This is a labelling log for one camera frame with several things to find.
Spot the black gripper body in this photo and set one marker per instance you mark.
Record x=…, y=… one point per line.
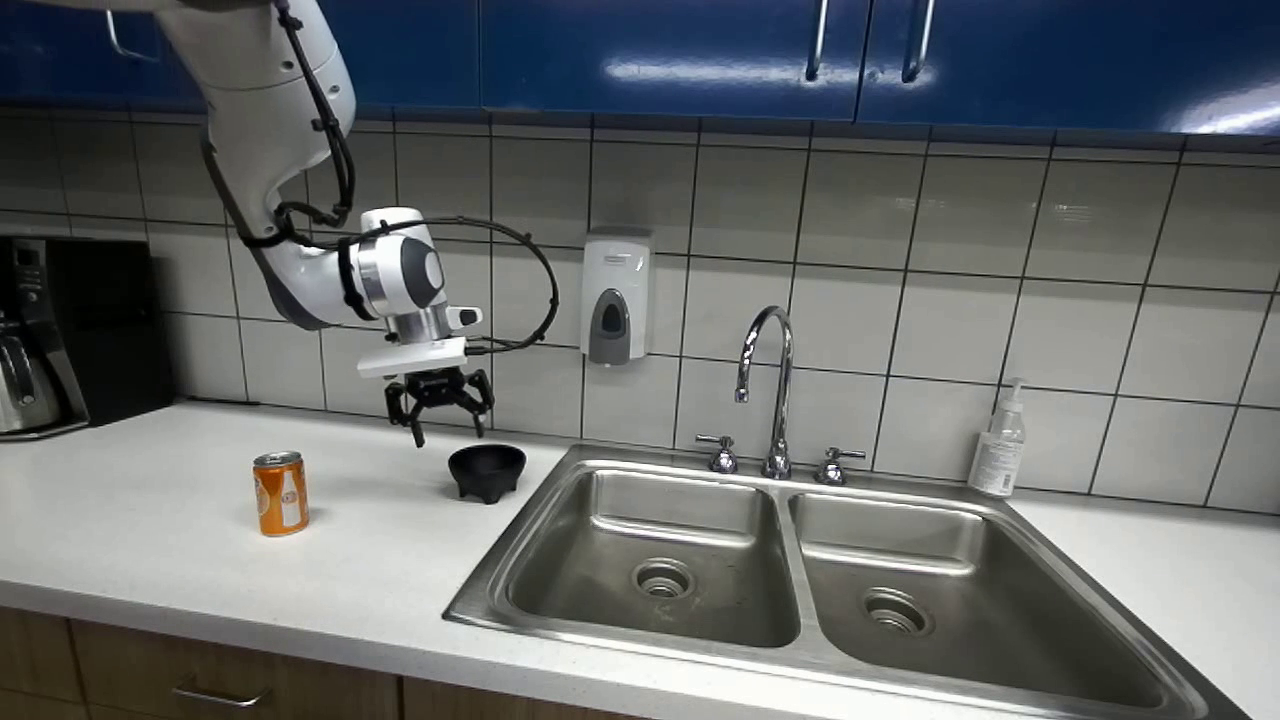
x=439, y=385

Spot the black bowl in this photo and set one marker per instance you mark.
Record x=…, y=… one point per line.
x=484, y=466

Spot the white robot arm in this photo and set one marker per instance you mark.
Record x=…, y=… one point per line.
x=261, y=104

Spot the round sink drain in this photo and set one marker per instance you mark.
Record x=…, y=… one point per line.
x=663, y=576
x=898, y=613

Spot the stainless steel double sink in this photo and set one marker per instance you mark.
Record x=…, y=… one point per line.
x=747, y=640

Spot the orange soda can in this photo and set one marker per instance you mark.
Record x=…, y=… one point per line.
x=283, y=499

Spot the wooden base cabinet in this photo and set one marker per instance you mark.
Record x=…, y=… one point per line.
x=304, y=681

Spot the chrome gooseneck faucet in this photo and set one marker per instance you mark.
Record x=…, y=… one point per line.
x=781, y=402

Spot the black coffee machine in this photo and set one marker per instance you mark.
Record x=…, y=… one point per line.
x=102, y=327

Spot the glass coffee carafe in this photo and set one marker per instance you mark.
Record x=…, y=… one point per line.
x=22, y=385

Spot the white pump bottle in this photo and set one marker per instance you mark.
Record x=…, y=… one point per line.
x=997, y=454

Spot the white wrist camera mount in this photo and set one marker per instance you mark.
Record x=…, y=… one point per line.
x=407, y=356

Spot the white wall soap dispenser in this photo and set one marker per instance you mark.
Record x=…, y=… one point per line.
x=618, y=284

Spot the blue wall cabinet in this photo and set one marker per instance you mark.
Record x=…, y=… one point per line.
x=601, y=55

